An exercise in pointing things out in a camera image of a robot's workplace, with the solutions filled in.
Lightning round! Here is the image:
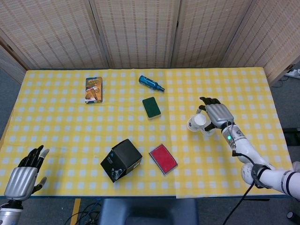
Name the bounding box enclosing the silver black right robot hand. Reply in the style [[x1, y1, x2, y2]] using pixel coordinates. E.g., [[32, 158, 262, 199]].
[[196, 96, 235, 133]]

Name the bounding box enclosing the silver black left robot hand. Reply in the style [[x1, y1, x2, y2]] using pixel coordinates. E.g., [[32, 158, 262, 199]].
[[3, 145, 50, 202]]

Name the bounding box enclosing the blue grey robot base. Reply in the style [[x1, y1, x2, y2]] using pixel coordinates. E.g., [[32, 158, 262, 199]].
[[97, 198, 199, 225]]

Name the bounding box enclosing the yellow checked tablecloth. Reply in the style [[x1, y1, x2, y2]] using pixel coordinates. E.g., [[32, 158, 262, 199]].
[[165, 67, 293, 199], [0, 69, 177, 198]]

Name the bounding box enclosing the yellow floor tape strip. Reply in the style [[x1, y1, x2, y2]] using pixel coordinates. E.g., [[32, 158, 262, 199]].
[[70, 198, 82, 225]]

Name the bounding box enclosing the green yellow sponge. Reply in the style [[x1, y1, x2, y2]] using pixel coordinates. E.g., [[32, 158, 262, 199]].
[[142, 96, 162, 121]]

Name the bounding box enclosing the red flat case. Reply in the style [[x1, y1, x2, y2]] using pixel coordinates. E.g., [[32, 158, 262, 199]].
[[149, 143, 179, 177]]

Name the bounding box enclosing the blue spray bottle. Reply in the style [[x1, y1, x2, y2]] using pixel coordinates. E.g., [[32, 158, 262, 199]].
[[138, 75, 165, 92]]

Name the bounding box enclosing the woven folding screen panel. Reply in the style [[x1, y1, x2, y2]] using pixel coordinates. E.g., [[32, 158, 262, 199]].
[[0, 43, 27, 84], [171, 0, 255, 68], [220, 0, 300, 87], [90, 0, 181, 69], [0, 0, 110, 70]]

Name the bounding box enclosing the white power strip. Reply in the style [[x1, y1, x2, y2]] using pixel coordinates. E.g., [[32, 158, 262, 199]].
[[284, 68, 300, 79]]

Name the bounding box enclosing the black cardboard box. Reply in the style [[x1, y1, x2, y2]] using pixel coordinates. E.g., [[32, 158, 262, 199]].
[[100, 138, 143, 183]]

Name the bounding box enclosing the orange snack box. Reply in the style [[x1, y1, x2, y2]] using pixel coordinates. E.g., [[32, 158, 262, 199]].
[[84, 76, 104, 105]]

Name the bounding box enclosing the black floor cable bundle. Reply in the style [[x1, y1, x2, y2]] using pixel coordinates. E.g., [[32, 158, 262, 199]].
[[64, 201, 102, 225]]

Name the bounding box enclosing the blue floor cable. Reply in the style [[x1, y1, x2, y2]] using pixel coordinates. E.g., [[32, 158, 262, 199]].
[[88, 198, 102, 213]]

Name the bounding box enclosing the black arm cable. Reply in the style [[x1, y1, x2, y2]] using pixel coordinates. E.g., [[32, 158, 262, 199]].
[[221, 145, 270, 225]]

